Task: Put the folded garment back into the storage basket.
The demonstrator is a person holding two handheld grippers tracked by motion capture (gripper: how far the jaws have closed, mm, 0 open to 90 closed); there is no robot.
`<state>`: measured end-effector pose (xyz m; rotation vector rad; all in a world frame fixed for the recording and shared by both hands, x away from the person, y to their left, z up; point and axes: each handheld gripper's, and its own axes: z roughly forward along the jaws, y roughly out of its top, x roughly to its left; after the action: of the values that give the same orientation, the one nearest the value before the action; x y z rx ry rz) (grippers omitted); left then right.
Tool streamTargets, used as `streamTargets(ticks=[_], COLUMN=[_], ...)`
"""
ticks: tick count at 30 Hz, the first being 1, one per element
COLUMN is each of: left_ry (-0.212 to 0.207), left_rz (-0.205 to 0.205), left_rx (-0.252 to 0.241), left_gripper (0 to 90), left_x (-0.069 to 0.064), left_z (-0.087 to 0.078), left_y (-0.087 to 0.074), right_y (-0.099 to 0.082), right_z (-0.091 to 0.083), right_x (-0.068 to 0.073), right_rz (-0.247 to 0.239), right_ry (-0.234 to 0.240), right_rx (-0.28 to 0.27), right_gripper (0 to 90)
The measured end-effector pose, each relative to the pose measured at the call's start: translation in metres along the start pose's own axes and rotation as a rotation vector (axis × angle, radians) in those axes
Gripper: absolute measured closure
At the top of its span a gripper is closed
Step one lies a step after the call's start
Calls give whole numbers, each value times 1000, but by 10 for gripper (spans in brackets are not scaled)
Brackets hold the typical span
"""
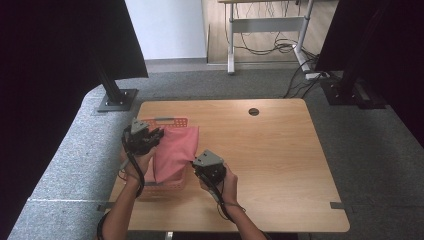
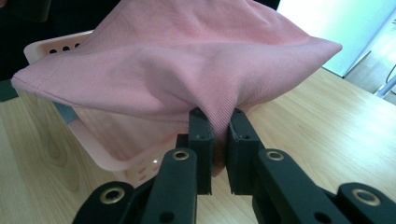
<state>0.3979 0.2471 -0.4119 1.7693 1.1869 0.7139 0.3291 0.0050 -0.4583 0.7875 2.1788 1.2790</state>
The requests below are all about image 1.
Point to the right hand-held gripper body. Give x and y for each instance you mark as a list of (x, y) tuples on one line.
[(210, 166)]

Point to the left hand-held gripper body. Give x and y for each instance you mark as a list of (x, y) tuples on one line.
[(140, 138)]

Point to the orange plastic basket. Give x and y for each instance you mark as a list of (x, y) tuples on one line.
[(173, 122)]

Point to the pink cloth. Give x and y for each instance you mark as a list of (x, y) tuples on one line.
[(175, 151)]

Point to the person's left hand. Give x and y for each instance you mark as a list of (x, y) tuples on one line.
[(142, 165)]

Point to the black metal stand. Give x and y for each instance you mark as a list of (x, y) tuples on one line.
[(350, 83), (113, 90)]

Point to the grey tape strip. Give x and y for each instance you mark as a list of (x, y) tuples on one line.
[(337, 205), (103, 207)]

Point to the black curtain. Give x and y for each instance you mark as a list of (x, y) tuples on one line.
[(393, 50), (60, 50)]

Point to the white power strip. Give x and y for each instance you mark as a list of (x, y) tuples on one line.
[(316, 75)]

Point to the white frame desk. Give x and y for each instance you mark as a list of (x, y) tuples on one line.
[(266, 25)]

